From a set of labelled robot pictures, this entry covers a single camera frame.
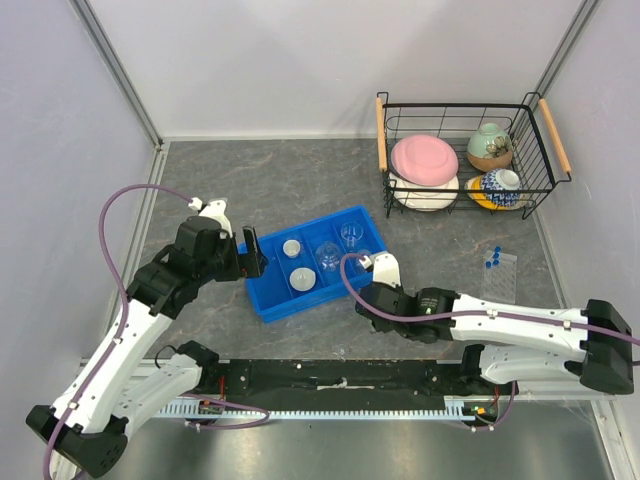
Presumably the small white crucible cup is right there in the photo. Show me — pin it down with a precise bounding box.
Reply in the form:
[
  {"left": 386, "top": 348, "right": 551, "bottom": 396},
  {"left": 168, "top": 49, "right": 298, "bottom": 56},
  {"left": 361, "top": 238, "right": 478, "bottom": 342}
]
[{"left": 282, "top": 239, "right": 301, "bottom": 259}]

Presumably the small clear glass beaker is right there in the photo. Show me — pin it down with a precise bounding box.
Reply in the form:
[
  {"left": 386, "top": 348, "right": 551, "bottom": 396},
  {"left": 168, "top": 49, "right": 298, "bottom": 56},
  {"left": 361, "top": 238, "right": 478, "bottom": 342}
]
[{"left": 353, "top": 249, "right": 371, "bottom": 275}]

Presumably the white evaporating dish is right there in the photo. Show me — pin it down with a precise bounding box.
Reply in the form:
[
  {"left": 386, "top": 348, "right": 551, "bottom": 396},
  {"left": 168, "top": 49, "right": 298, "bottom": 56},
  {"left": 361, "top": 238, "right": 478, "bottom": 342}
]
[{"left": 289, "top": 267, "right": 316, "bottom": 292}]

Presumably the blue plastic divided bin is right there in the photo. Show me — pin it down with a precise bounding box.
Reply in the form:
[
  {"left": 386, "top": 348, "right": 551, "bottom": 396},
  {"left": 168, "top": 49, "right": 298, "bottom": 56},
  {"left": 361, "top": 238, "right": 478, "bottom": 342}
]
[{"left": 247, "top": 205, "right": 386, "bottom": 323}]

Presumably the clear acrylic tube rack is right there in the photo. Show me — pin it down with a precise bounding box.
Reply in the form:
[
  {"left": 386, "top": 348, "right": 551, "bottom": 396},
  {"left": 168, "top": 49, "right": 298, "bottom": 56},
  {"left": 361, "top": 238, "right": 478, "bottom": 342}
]
[{"left": 480, "top": 250, "right": 518, "bottom": 304}]

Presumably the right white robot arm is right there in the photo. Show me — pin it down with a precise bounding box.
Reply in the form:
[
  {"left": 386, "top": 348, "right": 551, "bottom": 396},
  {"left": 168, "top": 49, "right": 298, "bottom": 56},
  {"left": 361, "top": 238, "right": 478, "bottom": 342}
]
[{"left": 355, "top": 282, "right": 638, "bottom": 395}]

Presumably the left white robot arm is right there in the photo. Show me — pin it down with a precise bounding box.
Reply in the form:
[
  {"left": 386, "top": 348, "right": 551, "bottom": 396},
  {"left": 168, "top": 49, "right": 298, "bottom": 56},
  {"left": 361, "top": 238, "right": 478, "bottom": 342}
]
[{"left": 26, "top": 216, "right": 268, "bottom": 479}]

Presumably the white bowl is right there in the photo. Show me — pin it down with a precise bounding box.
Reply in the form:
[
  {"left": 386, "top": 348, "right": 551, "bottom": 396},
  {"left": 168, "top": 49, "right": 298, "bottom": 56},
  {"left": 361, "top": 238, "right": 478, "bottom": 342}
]
[{"left": 389, "top": 173, "right": 459, "bottom": 212}]

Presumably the yellow bowl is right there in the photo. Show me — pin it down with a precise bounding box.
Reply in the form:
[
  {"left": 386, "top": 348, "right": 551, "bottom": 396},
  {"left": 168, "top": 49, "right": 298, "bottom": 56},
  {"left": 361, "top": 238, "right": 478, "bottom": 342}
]
[{"left": 464, "top": 176, "right": 507, "bottom": 211}]

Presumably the pink plate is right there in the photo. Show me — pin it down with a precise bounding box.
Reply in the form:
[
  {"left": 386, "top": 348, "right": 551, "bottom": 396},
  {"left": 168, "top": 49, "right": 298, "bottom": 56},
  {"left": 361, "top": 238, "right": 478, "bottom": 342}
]
[{"left": 391, "top": 134, "right": 459, "bottom": 187}]

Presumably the blue patterned bowl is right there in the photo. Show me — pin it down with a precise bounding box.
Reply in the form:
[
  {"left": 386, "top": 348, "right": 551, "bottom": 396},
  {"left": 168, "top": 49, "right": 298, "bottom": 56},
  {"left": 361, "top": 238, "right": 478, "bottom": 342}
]
[{"left": 480, "top": 168, "right": 521, "bottom": 208}]

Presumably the green brown ceramic bowl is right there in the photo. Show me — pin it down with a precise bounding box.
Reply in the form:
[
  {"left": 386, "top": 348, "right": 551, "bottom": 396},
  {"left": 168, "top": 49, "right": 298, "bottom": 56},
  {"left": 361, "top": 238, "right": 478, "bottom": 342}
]
[{"left": 466, "top": 123, "right": 513, "bottom": 172}]

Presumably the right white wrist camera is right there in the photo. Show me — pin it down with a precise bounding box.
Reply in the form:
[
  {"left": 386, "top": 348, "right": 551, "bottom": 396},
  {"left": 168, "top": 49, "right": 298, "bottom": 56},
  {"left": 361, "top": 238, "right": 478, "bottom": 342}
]
[{"left": 358, "top": 251, "right": 402, "bottom": 288}]

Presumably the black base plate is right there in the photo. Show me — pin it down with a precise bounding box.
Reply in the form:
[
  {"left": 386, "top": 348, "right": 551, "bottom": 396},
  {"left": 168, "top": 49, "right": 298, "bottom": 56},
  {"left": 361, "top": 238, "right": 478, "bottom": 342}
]
[{"left": 194, "top": 359, "right": 496, "bottom": 412}]

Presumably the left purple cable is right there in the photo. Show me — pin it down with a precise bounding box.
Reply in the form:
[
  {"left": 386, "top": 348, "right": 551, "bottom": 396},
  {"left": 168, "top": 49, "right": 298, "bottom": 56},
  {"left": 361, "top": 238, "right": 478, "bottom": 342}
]
[{"left": 40, "top": 183, "right": 271, "bottom": 479}]

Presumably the purple cable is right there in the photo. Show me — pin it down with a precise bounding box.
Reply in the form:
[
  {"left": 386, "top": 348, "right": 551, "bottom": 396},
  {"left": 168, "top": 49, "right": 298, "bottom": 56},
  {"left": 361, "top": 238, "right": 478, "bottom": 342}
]
[
  {"left": 339, "top": 252, "right": 640, "bottom": 432},
  {"left": 40, "top": 183, "right": 271, "bottom": 479}
]

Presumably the black wire dish basket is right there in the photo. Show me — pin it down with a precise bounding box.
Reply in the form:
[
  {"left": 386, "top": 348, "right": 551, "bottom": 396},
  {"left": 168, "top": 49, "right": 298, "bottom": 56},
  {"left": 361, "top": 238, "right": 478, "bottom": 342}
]
[{"left": 375, "top": 91, "right": 572, "bottom": 218}]

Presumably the grey slotted cable duct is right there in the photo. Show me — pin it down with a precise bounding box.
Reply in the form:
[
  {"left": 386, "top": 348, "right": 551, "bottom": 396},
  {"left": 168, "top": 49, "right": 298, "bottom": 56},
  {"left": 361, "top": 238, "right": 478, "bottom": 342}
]
[{"left": 154, "top": 397, "right": 487, "bottom": 421}]

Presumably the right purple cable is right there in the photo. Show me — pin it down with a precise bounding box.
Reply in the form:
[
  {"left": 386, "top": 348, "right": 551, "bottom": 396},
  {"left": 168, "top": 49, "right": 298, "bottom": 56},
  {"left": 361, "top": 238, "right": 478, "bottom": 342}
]
[{"left": 339, "top": 252, "right": 640, "bottom": 432}]

